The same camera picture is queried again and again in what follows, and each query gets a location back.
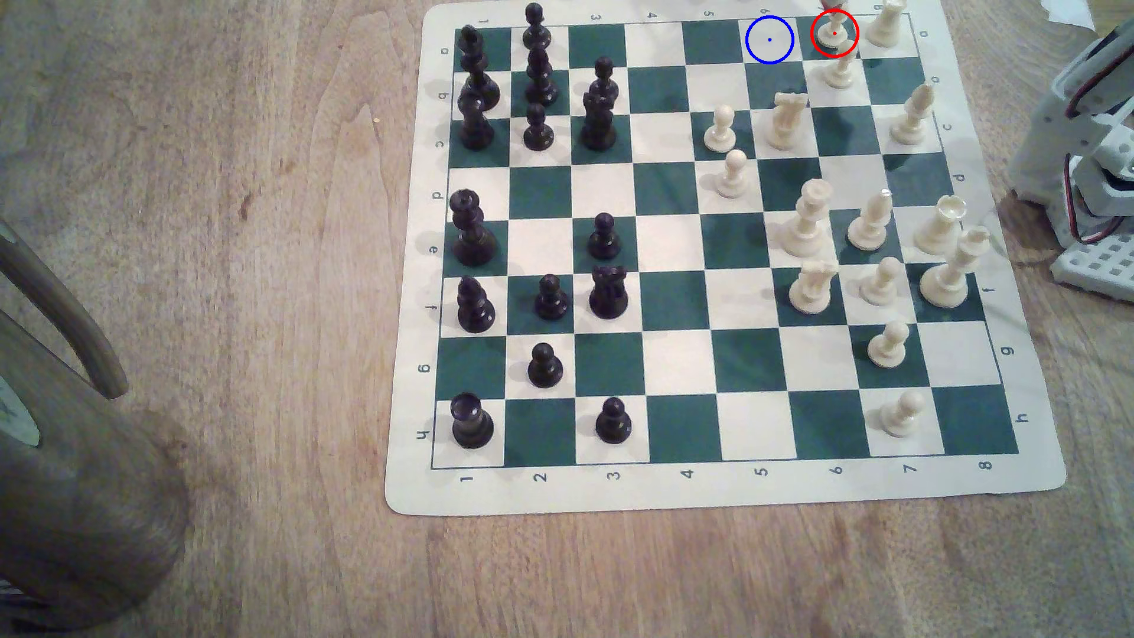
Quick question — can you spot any brown wooden chair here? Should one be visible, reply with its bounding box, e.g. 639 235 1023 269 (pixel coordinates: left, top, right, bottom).
0 217 193 633

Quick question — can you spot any black chess bishop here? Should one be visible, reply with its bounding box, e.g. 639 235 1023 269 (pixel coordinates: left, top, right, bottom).
455 276 497 335
524 48 560 108

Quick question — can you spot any white chess knight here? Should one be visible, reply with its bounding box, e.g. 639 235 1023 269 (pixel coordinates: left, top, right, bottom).
765 92 811 152
787 259 840 317

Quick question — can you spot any white chess queen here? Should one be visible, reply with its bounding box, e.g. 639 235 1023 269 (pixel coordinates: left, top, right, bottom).
920 225 992 310

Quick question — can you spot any white perforated base plate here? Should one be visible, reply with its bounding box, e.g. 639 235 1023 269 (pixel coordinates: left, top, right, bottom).
1050 230 1134 305

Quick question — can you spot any black chess rook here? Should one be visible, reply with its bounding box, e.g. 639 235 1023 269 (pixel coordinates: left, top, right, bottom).
588 266 631 321
450 393 496 450

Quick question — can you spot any green white chess mat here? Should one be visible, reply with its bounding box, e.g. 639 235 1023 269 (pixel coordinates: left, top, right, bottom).
385 0 1068 517

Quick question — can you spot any white chess bishop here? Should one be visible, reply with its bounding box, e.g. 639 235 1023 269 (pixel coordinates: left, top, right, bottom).
847 188 893 253
889 80 937 147

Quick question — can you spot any white paper sheet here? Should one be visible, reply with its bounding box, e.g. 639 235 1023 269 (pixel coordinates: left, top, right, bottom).
1040 0 1100 30

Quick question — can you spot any white chess pawn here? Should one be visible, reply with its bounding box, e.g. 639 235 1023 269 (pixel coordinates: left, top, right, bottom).
823 44 859 90
704 105 738 154
816 7 854 51
716 149 751 200
867 321 912 370
859 257 903 308
881 390 927 440

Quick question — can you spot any white chess rook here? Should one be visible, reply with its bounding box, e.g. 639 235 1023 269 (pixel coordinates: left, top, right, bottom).
913 195 967 257
865 0 910 50

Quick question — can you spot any black chess king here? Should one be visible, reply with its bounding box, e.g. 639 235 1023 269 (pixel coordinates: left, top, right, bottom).
454 24 503 113

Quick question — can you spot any red black servo cable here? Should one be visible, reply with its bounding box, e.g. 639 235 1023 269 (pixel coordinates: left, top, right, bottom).
1061 62 1126 248

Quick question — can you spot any black chess knight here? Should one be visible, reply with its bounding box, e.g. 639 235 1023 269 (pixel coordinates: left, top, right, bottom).
581 92 620 152
457 90 496 152

